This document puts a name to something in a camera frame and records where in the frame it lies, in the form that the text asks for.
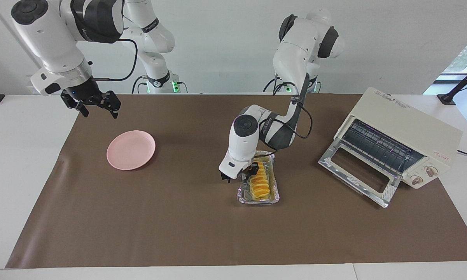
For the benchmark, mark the silver aluminium foil tray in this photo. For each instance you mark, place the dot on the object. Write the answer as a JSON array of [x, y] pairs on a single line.
[[274, 190]]

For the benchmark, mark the glass oven door silver frame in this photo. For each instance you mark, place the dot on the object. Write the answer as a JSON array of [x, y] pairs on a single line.
[[330, 163]]

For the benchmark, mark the golden twisted bread loaf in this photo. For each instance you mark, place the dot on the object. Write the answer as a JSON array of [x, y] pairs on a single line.
[[259, 184]]

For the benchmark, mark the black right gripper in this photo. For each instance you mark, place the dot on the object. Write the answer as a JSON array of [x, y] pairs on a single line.
[[86, 92]]

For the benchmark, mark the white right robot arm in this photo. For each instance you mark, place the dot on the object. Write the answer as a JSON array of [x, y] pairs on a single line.
[[42, 39]]

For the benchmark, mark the beige oven knob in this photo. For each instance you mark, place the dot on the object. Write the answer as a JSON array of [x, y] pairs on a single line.
[[416, 180], [431, 171]]

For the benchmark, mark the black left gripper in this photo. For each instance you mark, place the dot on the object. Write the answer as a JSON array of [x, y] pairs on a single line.
[[244, 170]]

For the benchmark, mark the brown table mat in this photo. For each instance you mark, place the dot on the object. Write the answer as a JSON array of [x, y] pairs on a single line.
[[217, 225]]

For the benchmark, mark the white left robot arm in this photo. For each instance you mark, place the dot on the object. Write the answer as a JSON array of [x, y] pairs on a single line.
[[295, 58]]

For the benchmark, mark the pink round plate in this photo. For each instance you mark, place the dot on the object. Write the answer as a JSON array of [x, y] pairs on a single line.
[[131, 149]]

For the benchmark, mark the cream toaster oven body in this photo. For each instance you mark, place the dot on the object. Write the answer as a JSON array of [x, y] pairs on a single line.
[[412, 124]]

